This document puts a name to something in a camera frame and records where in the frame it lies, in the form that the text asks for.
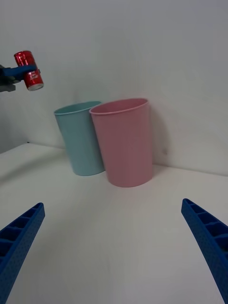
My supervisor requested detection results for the pale blue plastic bin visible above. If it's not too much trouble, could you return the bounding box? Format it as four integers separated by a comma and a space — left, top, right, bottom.
53, 100, 105, 177

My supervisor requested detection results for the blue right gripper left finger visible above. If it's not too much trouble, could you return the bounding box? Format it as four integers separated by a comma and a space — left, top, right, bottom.
0, 202, 46, 304

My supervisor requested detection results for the pink plastic bin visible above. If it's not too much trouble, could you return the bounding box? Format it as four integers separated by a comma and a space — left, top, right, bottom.
89, 97, 154, 189

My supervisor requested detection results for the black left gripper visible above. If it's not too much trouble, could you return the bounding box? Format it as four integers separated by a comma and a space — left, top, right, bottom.
0, 63, 40, 94

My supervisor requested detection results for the red drink can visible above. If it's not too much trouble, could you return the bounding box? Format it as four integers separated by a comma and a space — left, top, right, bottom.
13, 50, 45, 92

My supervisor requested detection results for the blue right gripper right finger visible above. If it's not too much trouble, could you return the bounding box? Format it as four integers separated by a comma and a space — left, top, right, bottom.
181, 198, 228, 304

